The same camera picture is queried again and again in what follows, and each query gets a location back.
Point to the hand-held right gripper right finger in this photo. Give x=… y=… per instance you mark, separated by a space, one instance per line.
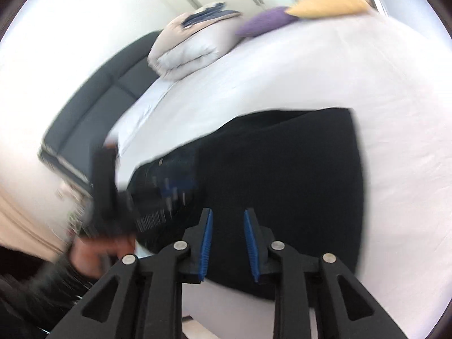
x=251 y=247

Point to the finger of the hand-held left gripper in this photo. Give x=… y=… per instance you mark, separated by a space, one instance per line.
x=178 y=176

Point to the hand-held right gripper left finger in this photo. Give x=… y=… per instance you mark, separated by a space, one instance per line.
x=206 y=247

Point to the black denim pants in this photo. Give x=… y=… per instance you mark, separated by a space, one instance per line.
x=282 y=183

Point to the person's left forearm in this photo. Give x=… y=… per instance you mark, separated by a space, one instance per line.
x=35 y=289

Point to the person's left hand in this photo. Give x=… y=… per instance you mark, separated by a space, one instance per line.
x=91 y=254

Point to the dark grey padded headboard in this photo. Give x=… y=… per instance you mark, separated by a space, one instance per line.
x=91 y=113

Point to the folded beige duvet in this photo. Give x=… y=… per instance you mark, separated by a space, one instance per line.
x=190 y=49

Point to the blue folded cloth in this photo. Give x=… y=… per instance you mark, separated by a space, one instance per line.
x=203 y=16

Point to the purple cushion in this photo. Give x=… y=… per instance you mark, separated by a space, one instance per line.
x=265 y=23

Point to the white sheeted bed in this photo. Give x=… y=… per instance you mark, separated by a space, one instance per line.
x=388 y=113

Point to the yellow cushion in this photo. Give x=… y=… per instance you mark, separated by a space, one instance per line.
x=328 y=5

